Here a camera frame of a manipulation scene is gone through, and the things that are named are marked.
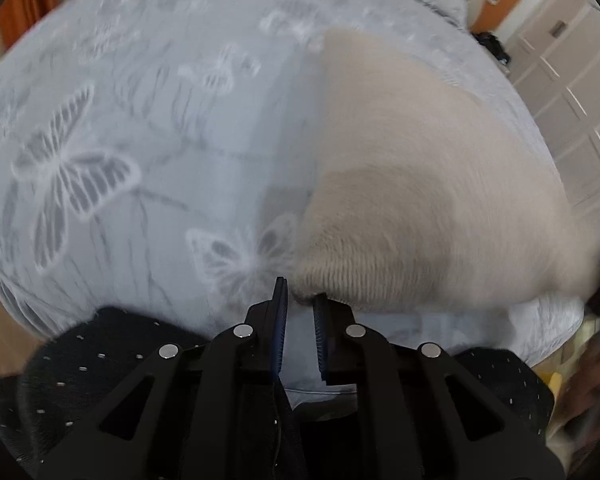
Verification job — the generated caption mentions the orange curtain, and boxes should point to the orange curtain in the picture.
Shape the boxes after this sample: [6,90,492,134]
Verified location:
[0,0,57,52]

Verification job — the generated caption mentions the black bag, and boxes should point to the black bag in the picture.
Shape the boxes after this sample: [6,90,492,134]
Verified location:
[472,31,512,75]

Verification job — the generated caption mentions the person's dark dotted pants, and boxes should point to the person's dark dotted pants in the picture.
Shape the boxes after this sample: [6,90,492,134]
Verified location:
[0,305,556,480]

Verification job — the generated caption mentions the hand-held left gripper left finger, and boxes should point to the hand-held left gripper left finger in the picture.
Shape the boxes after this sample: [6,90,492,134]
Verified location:
[37,276,309,480]

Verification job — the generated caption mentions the grey butterfly print bedspread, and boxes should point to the grey butterfly print bedspread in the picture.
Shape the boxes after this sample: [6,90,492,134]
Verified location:
[0,0,588,406]

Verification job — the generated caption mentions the yellow object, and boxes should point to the yellow object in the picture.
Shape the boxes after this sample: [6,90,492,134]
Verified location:
[540,367,567,397]

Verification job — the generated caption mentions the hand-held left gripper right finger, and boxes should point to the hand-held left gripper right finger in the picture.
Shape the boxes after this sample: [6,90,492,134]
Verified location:
[312,292,566,480]

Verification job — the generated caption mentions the white panelled wardrobe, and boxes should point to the white panelled wardrobe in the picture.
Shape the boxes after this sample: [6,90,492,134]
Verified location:
[500,0,600,223]

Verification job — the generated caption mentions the beige sweater with black hearts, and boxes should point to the beige sweater with black hearts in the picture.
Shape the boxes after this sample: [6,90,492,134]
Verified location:
[292,27,600,313]

